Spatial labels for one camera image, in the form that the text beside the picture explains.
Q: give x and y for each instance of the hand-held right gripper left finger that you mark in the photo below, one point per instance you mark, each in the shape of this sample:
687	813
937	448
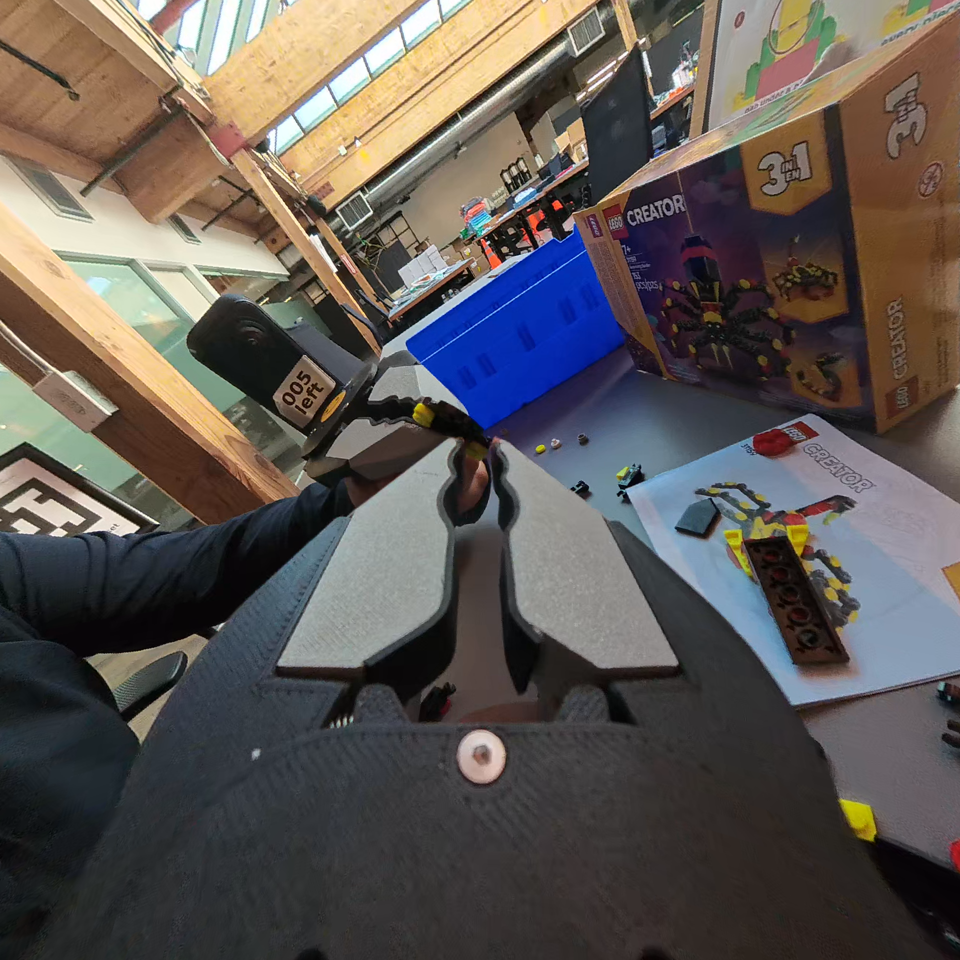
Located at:
375	585

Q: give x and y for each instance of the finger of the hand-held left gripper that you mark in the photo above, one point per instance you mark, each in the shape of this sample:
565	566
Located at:
397	386
382	450

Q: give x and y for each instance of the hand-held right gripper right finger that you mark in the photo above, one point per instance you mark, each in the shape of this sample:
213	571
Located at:
585	592

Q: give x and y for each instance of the black yellow lego leg assembly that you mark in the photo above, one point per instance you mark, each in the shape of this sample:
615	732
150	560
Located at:
422	414

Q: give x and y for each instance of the black yellow lego wedge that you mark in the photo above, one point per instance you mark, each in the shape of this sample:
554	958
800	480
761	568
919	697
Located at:
630	476

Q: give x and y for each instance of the lego pieces pile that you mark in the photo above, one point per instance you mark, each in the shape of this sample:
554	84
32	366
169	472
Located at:
859	819

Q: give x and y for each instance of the person's left forearm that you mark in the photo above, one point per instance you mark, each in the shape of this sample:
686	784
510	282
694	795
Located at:
150	562

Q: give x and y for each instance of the black lego slope tile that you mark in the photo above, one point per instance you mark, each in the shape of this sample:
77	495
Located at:
697	517

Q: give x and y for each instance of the brown Lego plate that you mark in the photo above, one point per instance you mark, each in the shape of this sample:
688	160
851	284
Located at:
795	600

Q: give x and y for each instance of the red round lego piece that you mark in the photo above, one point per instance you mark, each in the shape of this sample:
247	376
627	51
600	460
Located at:
772	442

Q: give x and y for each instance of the purple cardboard lego box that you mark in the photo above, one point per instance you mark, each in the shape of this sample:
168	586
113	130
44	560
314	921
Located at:
750	262

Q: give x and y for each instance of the person's left hand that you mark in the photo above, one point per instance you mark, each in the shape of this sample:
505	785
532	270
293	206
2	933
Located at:
471	487

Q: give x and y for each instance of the blue plastic bin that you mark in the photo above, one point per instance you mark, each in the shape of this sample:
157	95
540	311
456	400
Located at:
517	337

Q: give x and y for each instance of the black chair armrest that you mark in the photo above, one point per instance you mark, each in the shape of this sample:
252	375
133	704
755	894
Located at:
150	682

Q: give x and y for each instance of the framed marker sign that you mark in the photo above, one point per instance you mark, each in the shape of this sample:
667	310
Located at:
45	495

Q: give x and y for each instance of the scorpion cover instruction booklet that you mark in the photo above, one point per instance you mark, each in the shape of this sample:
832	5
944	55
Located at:
900	585

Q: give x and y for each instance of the black monitor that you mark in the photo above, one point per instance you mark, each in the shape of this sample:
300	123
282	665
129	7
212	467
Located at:
615	127

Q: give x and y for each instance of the person's dark-clothed torso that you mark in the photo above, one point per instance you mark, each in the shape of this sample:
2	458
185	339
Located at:
45	787

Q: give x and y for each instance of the instruction sheet on wooden board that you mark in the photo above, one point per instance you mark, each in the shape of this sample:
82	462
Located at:
701	75

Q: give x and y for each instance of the printed instruction sheet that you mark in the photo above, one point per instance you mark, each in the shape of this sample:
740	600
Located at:
795	52

